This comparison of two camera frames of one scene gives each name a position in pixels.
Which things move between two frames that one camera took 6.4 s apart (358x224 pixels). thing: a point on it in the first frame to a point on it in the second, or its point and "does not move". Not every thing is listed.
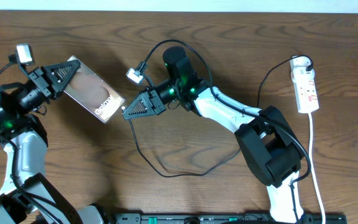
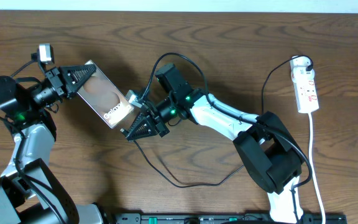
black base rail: x=226 y=218 does not move
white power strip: x=304 y=84 does not move
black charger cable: x=237 y=151 to x=220 y=184
